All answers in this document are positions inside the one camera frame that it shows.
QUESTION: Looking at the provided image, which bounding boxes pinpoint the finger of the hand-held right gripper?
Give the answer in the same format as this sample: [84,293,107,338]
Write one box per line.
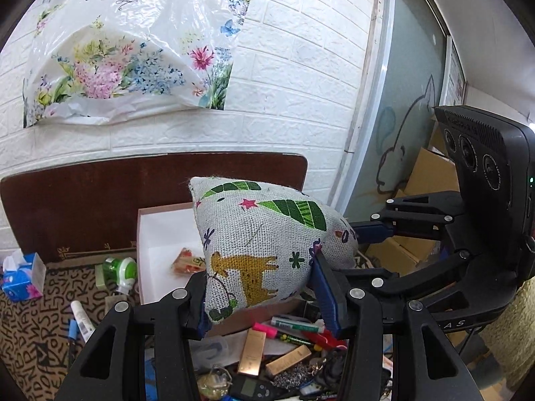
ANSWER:
[353,192,464,244]
[330,248,521,314]

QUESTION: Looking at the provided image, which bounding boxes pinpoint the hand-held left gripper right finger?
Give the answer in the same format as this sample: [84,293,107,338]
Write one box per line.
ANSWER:
[309,251,471,401]

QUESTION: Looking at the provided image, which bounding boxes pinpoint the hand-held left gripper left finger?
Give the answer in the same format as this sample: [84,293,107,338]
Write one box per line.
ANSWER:
[67,271,210,401]

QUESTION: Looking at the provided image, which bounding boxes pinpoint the pink-rimmed white box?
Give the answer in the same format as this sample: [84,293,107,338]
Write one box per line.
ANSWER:
[137,203,308,337]

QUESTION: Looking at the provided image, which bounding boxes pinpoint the printed burlap pouch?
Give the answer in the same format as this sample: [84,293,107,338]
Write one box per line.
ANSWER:
[188,176,360,324]

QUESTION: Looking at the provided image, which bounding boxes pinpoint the flat cardboard box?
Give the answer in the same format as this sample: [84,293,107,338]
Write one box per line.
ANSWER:
[363,234,444,277]

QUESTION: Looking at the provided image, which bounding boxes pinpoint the triangular snack packet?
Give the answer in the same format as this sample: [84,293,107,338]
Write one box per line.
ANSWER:
[171,247,207,275]

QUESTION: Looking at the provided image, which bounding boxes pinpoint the green white marker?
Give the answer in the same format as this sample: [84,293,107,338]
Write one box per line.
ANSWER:
[271,316,324,334]

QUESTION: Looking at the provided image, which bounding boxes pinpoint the large cardboard box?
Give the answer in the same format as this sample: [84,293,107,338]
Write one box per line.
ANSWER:
[403,146,460,199]

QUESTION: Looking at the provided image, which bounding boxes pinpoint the red marker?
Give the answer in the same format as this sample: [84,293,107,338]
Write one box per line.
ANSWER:
[299,330,347,352]

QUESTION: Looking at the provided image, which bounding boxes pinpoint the clear plastic package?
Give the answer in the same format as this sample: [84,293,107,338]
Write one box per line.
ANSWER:
[196,338,243,370]

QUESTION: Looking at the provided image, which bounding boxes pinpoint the pink highlighter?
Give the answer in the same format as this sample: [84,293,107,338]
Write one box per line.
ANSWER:
[252,321,289,339]

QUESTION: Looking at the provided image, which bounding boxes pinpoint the black key fob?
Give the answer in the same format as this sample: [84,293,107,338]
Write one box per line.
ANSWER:
[318,351,347,385]

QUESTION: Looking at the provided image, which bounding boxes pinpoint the gold cosmetic box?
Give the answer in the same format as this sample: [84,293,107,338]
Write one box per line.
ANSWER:
[265,345,312,379]
[238,328,267,376]

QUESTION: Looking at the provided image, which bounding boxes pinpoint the green white plug-in device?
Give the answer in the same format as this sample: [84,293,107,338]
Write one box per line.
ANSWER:
[95,257,138,295]

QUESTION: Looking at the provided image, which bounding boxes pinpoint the black digital device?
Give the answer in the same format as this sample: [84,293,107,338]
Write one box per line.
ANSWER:
[228,374,293,401]

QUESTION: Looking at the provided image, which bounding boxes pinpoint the white tube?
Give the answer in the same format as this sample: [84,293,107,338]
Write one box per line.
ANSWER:
[70,300,95,343]

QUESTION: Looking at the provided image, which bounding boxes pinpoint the brown wooden board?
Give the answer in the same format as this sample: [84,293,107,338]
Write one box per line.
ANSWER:
[0,152,308,264]

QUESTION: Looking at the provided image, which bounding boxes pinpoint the frosted glass door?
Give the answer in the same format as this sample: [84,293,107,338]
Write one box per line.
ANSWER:
[343,0,469,218]

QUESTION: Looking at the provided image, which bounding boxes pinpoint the letter-patterned tan blanket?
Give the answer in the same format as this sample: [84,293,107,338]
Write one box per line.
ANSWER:
[0,255,143,401]

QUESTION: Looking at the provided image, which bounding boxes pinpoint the blue tissue pack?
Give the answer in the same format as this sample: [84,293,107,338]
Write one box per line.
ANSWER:
[0,249,46,302]

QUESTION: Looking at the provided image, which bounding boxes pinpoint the floral plastic bag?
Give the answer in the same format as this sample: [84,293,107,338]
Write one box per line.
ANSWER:
[23,0,256,128]

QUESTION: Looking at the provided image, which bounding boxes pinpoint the silver chain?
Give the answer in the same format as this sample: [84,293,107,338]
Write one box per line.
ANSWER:
[272,363,318,389]

